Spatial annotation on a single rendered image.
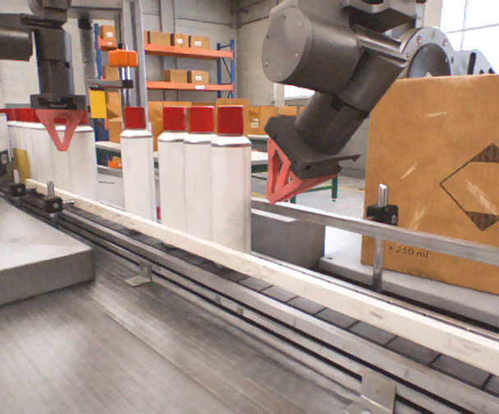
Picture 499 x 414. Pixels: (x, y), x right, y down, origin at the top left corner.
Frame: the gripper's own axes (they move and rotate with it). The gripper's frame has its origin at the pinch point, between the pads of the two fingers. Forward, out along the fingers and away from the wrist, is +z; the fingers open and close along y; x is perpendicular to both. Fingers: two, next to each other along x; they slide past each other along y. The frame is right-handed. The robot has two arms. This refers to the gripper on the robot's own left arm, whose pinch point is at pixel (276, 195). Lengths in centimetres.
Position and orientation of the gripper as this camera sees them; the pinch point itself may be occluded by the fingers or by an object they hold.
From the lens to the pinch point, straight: 49.6
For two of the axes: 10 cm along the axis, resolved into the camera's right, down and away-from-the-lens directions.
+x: 5.4, 7.4, -4.0
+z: -4.3, 6.6, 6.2
